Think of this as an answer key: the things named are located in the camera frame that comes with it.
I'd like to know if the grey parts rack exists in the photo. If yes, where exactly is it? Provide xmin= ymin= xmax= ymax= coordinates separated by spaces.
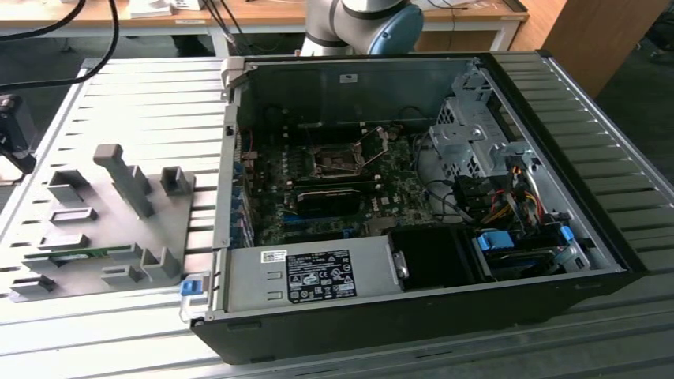
xmin=0 ymin=144 xmax=198 ymax=303

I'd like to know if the green RAM stick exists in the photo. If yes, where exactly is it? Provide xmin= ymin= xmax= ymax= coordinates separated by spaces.
xmin=26 ymin=245 xmax=132 ymax=265

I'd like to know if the black open PC case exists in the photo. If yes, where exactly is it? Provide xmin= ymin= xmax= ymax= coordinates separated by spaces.
xmin=188 ymin=49 xmax=652 ymax=366

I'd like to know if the white box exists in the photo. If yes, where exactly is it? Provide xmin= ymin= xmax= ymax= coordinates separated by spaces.
xmin=128 ymin=0 xmax=178 ymax=20

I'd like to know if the thin red wire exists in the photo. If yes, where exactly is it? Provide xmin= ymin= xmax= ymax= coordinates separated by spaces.
xmin=245 ymin=128 xmax=258 ymax=174

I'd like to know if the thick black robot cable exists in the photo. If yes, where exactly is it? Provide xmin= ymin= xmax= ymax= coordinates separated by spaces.
xmin=0 ymin=0 xmax=87 ymax=40
xmin=0 ymin=0 xmax=120 ymax=88

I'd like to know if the wooden cabinet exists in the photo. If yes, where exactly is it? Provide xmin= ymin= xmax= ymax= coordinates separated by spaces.
xmin=509 ymin=0 xmax=666 ymax=99

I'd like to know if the CPU socket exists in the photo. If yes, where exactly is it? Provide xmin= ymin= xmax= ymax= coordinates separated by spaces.
xmin=313 ymin=144 xmax=367 ymax=177

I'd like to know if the green motherboard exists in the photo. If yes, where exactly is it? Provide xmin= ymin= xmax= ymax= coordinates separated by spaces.
xmin=245 ymin=122 xmax=475 ymax=246

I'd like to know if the metal socket cover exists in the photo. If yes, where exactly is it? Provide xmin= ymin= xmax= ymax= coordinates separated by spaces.
xmin=355 ymin=125 xmax=393 ymax=170

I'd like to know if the yellow red wire bundle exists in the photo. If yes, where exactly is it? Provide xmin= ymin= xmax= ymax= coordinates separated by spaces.
xmin=489 ymin=165 xmax=545 ymax=228

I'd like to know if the blue disk carrier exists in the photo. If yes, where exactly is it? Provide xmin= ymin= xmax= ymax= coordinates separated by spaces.
xmin=471 ymin=230 xmax=517 ymax=253

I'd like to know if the metal drive cage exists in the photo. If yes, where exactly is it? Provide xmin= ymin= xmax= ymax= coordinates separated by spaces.
xmin=429 ymin=58 xmax=544 ymax=178

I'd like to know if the black office chair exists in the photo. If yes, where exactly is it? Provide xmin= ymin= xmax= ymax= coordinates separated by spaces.
xmin=645 ymin=0 xmax=674 ymax=66

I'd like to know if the wooden desk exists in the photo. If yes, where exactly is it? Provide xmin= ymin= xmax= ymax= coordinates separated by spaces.
xmin=0 ymin=0 xmax=532 ymax=58

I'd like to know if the silver power supply unit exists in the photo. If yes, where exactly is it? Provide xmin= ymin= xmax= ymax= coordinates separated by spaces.
xmin=223 ymin=235 xmax=413 ymax=313

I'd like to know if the black graphics card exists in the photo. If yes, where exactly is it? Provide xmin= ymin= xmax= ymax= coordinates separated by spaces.
xmin=293 ymin=187 xmax=365 ymax=218

